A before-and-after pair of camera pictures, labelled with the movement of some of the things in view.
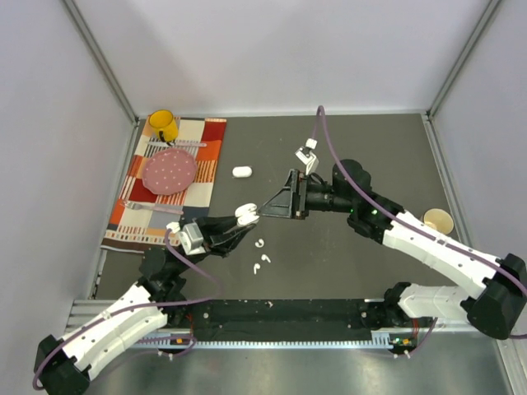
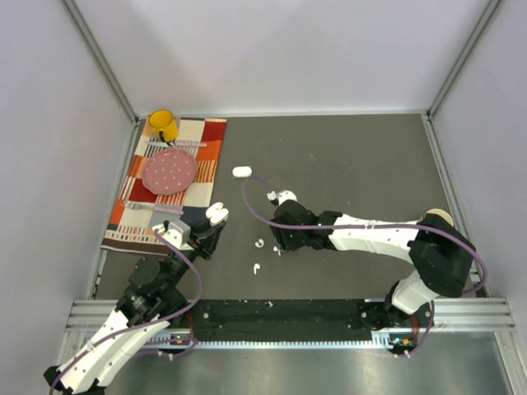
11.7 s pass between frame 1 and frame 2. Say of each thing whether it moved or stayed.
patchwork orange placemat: stayed
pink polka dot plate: stayed
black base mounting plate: stayed
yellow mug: stayed
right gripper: moved
